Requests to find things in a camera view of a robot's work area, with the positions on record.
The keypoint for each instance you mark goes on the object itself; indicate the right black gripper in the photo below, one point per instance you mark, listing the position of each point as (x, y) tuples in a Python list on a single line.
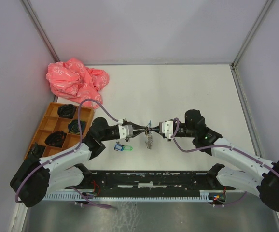
[(156, 129)]

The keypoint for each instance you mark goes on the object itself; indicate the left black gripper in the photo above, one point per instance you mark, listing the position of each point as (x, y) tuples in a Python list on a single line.
[(135, 126)]

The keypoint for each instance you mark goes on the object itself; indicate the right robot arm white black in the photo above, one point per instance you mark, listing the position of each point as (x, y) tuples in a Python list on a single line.
[(255, 175)]

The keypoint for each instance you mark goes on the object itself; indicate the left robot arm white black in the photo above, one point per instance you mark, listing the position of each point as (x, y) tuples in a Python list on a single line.
[(88, 148)]

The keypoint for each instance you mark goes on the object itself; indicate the green key tag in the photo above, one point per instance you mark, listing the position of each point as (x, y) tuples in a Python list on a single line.
[(128, 148)]

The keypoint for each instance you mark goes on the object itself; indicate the blue key tag on table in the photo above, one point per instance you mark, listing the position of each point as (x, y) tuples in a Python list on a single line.
[(119, 147)]

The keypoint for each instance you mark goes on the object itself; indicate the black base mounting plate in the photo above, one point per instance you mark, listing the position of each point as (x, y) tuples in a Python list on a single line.
[(186, 180)]

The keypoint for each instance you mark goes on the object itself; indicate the green black bundle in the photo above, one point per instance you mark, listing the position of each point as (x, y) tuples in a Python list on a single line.
[(73, 126)]

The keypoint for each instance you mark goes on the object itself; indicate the black bundle top compartment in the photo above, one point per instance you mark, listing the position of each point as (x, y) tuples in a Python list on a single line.
[(66, 111)]

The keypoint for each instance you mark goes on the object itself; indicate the black bundle compartment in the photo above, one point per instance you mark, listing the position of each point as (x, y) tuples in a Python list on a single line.
[(36, 151), (66, 111), (56, 139)]

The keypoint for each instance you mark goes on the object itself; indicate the black bundle middle compartment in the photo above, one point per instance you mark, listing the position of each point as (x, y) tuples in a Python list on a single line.
[(56, 139)]

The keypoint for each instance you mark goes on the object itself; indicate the pink plastic bag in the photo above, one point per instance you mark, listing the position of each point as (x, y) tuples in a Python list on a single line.
[(73, 81)]

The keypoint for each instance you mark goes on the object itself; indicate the orange wooden compartment tray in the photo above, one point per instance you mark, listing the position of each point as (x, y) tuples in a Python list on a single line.
[(58, 129)]

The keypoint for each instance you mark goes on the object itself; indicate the black bundle bottom compartment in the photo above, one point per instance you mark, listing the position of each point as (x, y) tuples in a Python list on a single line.
[(36, 151)]

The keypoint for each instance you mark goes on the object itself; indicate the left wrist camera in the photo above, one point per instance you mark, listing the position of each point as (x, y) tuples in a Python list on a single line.
[(124, 129)]

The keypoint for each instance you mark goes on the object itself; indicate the aluminium frame rail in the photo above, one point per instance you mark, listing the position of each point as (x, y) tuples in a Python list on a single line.
[(226, 177)]

